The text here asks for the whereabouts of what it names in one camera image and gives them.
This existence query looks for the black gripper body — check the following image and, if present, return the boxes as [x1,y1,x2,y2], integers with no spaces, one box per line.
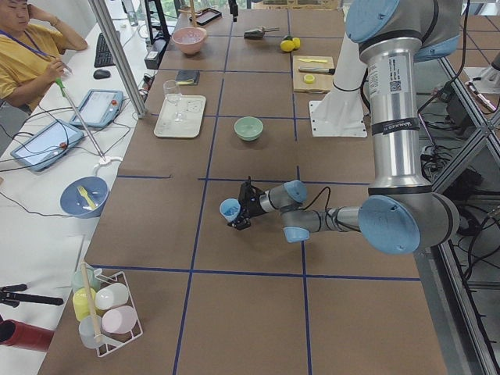
[241,186,266,219]

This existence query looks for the light blue plastic cup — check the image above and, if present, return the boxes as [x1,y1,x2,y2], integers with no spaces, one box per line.
[219,198,241,223]

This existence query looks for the green bowl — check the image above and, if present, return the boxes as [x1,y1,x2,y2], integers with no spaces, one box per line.
[234,116,263,141]

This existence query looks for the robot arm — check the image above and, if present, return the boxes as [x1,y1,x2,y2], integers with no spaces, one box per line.
[220,1,462,255]

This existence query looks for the metal ice scoop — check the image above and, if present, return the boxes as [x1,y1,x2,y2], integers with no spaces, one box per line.
[243,27,280,40]

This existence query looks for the pink bowl with ice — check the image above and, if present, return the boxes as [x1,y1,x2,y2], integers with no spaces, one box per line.
[172,27,208,55]

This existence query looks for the dark blue bowl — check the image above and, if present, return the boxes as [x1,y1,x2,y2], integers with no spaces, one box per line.
[59,176,109,219]

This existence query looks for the wooden round stand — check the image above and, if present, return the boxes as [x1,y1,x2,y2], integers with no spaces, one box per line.
[178,0,207,27]

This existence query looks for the yellow lemon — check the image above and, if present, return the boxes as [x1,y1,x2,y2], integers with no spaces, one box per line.
[291,37,301,50]
[280,39,295,52]

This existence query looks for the black power box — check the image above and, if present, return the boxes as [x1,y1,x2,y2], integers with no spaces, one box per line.
[144,39,168,70]

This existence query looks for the cream bear tray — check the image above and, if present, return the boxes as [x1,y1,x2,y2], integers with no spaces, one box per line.
[153,95,206,138]

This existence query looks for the wooden cutting board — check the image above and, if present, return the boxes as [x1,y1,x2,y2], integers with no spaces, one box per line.
[292,55,335,93]

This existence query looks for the yellow plastic knife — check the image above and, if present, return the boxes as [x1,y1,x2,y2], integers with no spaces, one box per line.
[298,58,328,64]

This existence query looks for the lemon half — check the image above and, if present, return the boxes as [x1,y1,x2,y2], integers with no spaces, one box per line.
[303,74,316,84]

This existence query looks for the clear wine glass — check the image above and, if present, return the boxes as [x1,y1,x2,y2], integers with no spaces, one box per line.
[162,80,184,122]

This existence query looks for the black keyboard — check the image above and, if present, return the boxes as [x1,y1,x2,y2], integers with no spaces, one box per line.
[94,33,115,68]

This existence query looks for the white cup in rack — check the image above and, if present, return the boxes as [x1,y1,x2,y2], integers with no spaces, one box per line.
[95,283,129,310]

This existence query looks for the black computer mouse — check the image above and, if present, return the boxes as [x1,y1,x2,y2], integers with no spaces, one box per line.
[93,69,111,80]

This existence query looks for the pink cup in rack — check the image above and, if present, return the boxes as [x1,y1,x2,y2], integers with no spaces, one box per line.
[102,305,138,334]

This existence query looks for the yellow plastic fork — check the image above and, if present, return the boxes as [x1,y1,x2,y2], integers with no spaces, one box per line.
[77,185,97,210]

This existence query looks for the green cup in rack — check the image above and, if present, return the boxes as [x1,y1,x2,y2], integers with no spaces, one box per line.
[71,266,100,293]

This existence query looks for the yellow cup in rack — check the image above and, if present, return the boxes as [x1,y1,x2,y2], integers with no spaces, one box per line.
[72,287,90,322]

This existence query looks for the clear blue cup in rack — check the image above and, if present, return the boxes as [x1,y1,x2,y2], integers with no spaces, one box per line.
[78,316,102,349]

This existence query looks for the seated person yellow shirt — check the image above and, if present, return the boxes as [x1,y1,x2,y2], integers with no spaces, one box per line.
[1,1,88,113]

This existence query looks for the blue teach pendant tablet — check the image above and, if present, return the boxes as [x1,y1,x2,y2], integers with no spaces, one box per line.
[10,120,84,172]

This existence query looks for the red cylinder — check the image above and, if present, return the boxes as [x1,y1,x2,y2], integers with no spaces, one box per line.
[1,320,54,352]

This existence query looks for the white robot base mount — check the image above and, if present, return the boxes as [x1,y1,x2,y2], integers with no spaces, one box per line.
[309,36,367,138]

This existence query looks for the aluminium frame post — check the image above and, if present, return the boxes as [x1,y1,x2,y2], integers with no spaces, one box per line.
[88,0,147,119]

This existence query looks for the white wire cup rack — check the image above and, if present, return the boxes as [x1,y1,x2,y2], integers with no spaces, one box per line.
[78,262,143,358]

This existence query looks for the green handled metal stick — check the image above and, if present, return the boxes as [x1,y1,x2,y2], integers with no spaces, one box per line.
[55,78,123,177]

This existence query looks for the black tripod handle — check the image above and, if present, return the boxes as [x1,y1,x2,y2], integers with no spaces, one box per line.
[1,284,64,308]

